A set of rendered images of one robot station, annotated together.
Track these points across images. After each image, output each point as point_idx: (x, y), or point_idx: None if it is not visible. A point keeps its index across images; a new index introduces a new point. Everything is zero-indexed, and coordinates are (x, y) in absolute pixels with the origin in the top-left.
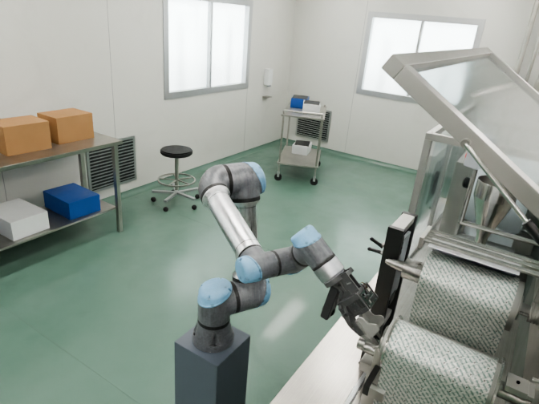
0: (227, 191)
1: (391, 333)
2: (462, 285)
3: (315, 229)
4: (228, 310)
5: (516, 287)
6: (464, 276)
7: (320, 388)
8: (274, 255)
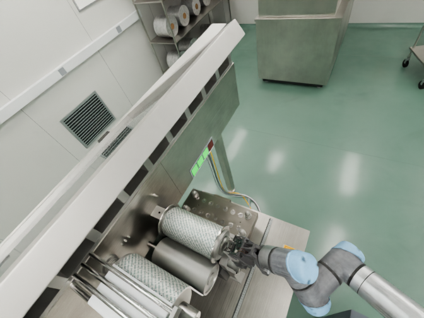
0: None
1: (222, 228)
2: (157, 270)
3: (293, 266)
4: None
5: (120, 262)
6: (152, 276)
7: (264, 300)
8: (329, 265)
